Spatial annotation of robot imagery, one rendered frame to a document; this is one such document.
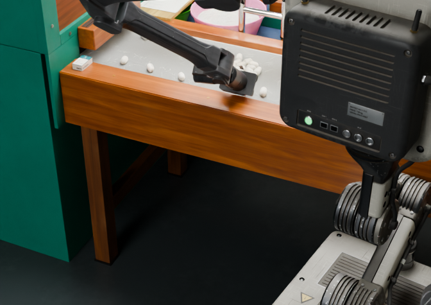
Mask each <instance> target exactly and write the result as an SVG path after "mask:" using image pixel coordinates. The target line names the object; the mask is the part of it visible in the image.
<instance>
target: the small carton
mask: <svg viewBox="0 0 431 305"><path fill-rule="evenodd" d="M91 63H92V57H88V56H85V55H82V56H80V57H79V59H77V60H76V61H75V62H73V63H72V68H73V69H75V70H79V71H83V70H84V69H86V68H87V67H88V66H89V65H90V64H91Z"/></svg>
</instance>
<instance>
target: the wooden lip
mask: <svg viewBox="0 0 431 305"><path fill-rule="evenodd" d="M133 3H134V4H135V5H137V6H138V7H139V8H140V1H133ZM140 9H141V8H140ZM93 22H94V20H93V18H89V19H88V20H87V21H85V22H84V23H83V24H81V25H80V26H78V38H79V45H80V47H81V48H86V49H91V50H96V49H97V48H99V47H100V46H101V45H103V44H104V43H105V42H106V41H107V40H108V39H110V38H111V37H112V36H114V35H112V34H110V33H108V32H106V31H104V30H102V29H100V28H98V27H96V26H94V25H93Z"/></svg>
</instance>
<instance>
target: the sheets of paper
mask: <svg viewBox="0 0 431 305"><path fill-rule="evenodd" d="M188 1H189V0H150V1H143V2H142V3H141V4H142V5H141V7H146V8H152V9H156V10H162V11H167V12H172V13H176V12H178V10H179V9H180V8H181V7H182V6H183V5H184V4H186V3H187V2H188Z"/></svg>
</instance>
